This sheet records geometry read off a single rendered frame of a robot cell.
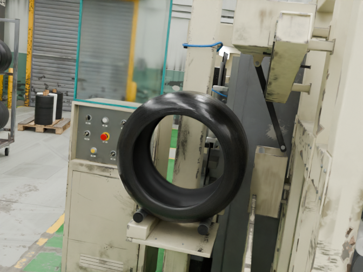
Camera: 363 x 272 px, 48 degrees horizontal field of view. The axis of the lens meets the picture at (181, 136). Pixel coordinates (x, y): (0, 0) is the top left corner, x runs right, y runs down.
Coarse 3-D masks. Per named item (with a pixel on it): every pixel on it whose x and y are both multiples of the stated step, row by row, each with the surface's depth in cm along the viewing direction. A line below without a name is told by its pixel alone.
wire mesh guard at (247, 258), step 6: (252, 198) 184; (252, 204) 175; (252, 210) 167; (252, 216) 160; (252, 222) 154; (252, 228) 148; (246, 234) 202; (252, 234) 142; (246, 240) 203; (252, 240) 138; (246, 246) 182; (246, 252) 128; (246, 258) 124; (246, 264) 120; (246, 270) 116
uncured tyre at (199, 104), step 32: (160, 96) 165; (192, 96) 162; (128, 128) 166; (224, 128) 158; (128, 160) 168; (224, 160) 159; (128, 192) 173; (160, 192) 193; (192, 192) 192; (224, 192) 162
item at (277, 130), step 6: (258, 66) 182; (258, 72) 182; (264, 78) 182; (264, 84) 182; (264, 90) 183; (270, 102) 183; (270, 108) 183; (270, 114) 184; (276, 120) 184; (276, 126) 184; (276, 132) 184; (282, 138) 184; (282, 144) 185; (282, 150) 185
